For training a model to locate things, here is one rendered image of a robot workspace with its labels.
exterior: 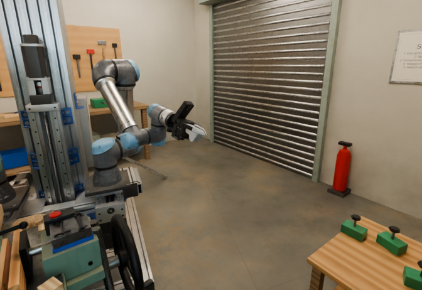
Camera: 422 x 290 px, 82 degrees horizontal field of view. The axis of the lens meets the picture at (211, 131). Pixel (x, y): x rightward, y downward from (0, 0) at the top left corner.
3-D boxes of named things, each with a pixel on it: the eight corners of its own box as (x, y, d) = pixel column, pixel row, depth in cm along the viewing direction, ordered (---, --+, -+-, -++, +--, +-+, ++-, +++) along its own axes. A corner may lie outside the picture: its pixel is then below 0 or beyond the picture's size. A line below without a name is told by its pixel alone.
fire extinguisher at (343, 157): (350, 193, 280) (358, 142, 264) (343, 198, 269) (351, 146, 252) (335, 186, 294) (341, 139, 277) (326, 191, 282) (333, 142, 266)
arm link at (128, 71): (110, 155, 141) (102, 58, 123) (132, 149, 152) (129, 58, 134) (121, 163, 134) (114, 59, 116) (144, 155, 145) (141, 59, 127)
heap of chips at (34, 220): (46, 223, 87) (45, 218, 86) (10, 233, 81) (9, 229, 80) (45, 213, 92) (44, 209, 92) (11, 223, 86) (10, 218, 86)
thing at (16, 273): (26, 308, 56) (19, 284, 54) (14, 313, 55) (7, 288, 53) (27, 248, 75) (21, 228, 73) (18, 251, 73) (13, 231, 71)
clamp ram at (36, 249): (59, 266, 67) (53, 238, 65) (26, 279, 63) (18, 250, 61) (56, 247, 74) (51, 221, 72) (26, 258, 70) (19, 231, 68)
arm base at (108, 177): (93, 177, 139) (90, 161, 137) (121, 172, 145) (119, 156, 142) (92, 189, 126) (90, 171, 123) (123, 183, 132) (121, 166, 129)
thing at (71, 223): (94, 238, 70) (91, 222, 68) (48, 255, 64) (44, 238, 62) (85, 216, 80) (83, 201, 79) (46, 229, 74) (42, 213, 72)
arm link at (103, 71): (84, 53, 111) (132, 142, 100) (107, 54, 119) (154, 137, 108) (79, 71, 119) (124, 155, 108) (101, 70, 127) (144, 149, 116)
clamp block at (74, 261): (103, 265, 72) (98, 240, 69) (48, 290, 64) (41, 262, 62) (92, 238, 83) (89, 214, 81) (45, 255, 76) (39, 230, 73)
